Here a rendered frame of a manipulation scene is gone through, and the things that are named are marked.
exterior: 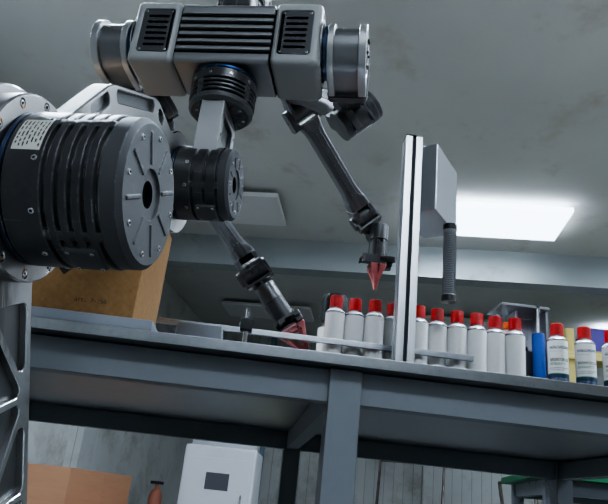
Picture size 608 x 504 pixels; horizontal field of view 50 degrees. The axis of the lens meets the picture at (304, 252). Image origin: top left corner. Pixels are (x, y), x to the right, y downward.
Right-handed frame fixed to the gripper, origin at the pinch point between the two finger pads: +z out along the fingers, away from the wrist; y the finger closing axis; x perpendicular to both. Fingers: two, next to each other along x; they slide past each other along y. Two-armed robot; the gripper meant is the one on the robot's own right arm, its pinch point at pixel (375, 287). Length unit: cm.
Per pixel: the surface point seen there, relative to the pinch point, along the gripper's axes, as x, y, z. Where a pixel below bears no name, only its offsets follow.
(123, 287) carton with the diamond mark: 61, 60, 26
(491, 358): 22.1, -27.2, 21.8
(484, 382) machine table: 67, -8, 36
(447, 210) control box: 30.4, -11.8, -13.9
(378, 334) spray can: 23.1, 2.7, 19.6
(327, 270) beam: -424, -34, -144
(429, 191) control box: 36.6, -5.0, -15.5
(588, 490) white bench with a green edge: -79, -107, 47
